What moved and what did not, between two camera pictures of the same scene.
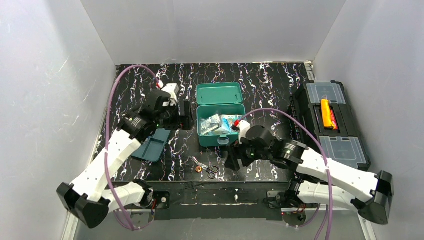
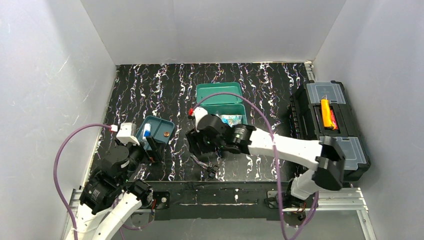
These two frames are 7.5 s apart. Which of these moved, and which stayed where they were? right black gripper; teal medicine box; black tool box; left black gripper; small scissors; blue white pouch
Moved: left black gripper; right black gripper
Stayed: teal medicine box; blue white pouch; small scissors; black tool box
